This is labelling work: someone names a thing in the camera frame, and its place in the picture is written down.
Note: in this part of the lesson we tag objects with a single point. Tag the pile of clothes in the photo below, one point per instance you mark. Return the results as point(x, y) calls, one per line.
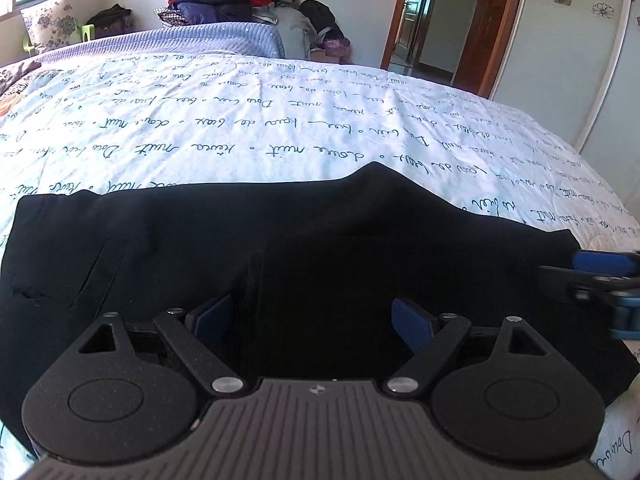
point(308, 28)

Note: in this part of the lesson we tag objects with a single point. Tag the floral pillow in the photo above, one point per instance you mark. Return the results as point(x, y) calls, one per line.
point(51, 25)

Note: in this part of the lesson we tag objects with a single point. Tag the black bag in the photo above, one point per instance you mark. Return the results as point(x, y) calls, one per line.
point(113, 21)

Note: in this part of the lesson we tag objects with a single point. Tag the brown wooden door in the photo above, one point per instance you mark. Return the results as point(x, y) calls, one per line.
point(460, 43)

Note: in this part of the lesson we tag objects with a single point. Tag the white sliding wardrobe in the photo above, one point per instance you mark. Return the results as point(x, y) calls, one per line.
point(573, 65)

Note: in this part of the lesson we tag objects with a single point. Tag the light blue script bedsheet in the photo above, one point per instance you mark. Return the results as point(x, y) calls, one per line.
point(111, 123)

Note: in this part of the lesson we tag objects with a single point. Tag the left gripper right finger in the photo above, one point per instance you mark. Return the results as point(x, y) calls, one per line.
point(504, 394)

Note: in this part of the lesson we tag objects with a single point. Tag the purple blue blanket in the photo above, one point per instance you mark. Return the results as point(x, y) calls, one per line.
point(243, 38)

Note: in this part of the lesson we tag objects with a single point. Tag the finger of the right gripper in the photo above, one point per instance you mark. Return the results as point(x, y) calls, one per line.
point(592, 273)
point(625, 324)

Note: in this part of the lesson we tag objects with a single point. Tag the black pants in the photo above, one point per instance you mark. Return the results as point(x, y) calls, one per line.
point(311, 269)

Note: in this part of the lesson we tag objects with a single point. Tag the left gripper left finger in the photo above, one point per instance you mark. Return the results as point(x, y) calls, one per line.
point(125, 391)

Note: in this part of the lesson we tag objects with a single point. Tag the green chair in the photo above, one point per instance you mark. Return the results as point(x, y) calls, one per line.
point(87, 33)

